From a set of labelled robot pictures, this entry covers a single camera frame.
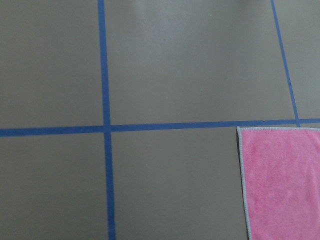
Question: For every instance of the pink towel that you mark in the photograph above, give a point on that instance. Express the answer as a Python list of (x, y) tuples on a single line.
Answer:
[(280, 179)]

